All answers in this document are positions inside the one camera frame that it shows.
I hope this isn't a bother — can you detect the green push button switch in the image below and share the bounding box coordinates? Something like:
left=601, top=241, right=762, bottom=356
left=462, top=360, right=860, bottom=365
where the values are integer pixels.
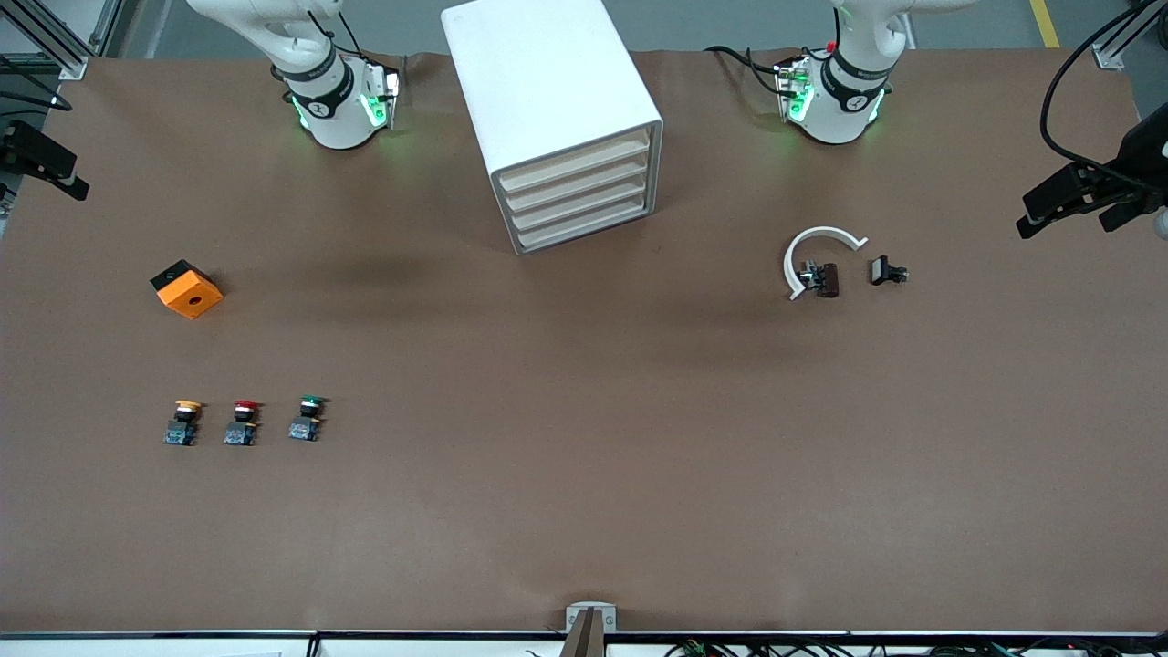
left=287, top=394, right=332, bottom=443

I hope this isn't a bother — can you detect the yellow push button switch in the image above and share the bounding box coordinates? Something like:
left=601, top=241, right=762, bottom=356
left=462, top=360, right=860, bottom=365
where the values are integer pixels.
left=162, top=398, right=204, bottom=448

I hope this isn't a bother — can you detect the table edge rail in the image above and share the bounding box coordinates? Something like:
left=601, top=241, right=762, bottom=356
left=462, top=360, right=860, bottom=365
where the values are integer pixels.
left=0, top=628, right=1168, bottom=657

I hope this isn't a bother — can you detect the white curved plastic part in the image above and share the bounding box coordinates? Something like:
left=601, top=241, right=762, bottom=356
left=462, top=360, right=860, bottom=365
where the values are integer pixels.
left=782, top=225, right=871, bottom=303

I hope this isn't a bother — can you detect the cable bundle below table edge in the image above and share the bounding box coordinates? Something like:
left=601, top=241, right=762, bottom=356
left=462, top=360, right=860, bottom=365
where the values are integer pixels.
left=666, top=639, right=1168, bottom=657

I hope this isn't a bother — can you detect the grey metal bracket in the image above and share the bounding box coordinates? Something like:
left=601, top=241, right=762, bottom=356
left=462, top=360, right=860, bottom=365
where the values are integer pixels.
left=566, top=602, right=618, bottom=657

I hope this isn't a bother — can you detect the orange box with hole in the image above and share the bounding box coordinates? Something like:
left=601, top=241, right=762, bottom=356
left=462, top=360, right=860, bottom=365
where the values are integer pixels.
left=149, top=258, right=225, bottom=321

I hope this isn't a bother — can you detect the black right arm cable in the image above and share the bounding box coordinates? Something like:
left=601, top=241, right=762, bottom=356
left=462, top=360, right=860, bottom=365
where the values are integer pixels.
left=0, top=55, right=74, bottom=114

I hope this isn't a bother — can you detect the black base cable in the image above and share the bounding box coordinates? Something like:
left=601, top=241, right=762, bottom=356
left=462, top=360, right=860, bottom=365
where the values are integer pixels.
left=704, top=44, right=790, bottom=97

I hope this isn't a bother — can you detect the dark brown small component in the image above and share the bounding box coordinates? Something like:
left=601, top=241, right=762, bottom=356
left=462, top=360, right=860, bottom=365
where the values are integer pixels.
left=798, top=260, right=841, bottom=299

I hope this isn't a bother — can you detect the red push button switch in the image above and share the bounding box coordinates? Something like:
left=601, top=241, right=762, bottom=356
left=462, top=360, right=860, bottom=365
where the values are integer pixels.
left=223, top=399, right=266, bottom=448

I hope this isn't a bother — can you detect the white drawer cabinet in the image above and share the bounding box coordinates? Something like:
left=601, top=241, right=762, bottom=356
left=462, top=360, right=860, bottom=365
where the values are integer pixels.
left=441, top=0, right=664, bottom=256

